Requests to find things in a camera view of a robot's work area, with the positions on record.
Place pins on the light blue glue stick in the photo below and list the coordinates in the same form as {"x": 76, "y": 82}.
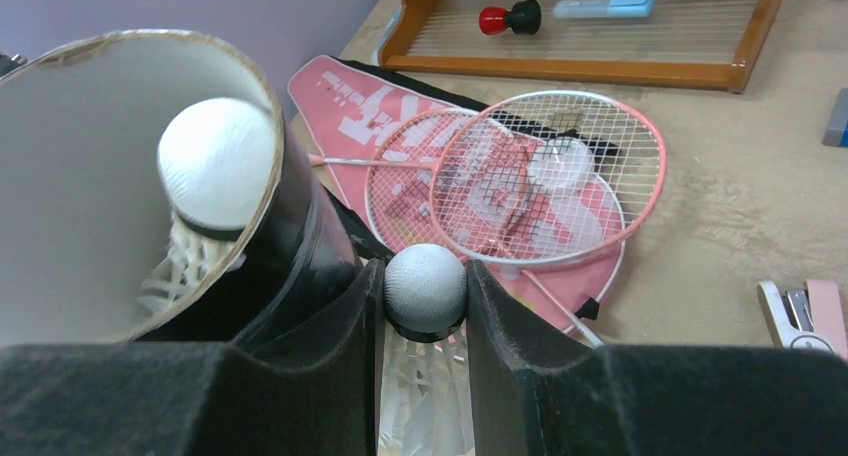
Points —
{"x": 598, "y": 9}

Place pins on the pink racket cover bag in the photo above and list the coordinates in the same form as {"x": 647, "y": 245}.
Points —
{"x": 349, "y": 108}

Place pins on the pink badminton racket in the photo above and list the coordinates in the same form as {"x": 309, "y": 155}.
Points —
{"x": 397, "y": 194}
{"x": 545, "y": 179}

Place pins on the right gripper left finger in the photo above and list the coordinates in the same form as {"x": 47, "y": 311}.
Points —
{"x": 312, "y": 391}

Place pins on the wooden three-tier shelf rack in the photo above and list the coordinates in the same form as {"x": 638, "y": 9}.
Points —
{"x": 702, "y": 44}

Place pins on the white pink small clip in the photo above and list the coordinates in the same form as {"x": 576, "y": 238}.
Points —
{"x": 807, "y": 318}

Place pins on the black shuttlecock tube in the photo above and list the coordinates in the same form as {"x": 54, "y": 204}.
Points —
{"x": 85, "y": 219}

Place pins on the white feather shuttlecock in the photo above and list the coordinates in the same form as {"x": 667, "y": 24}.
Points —
{"x": 214, "y": 160}
{"x": 425, "y": 403}

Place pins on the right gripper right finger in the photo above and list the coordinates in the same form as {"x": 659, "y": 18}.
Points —
{"x": 536, "y": 391}

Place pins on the blue grey eraser block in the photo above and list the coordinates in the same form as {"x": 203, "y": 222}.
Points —
{"x": 836, "y": 130}

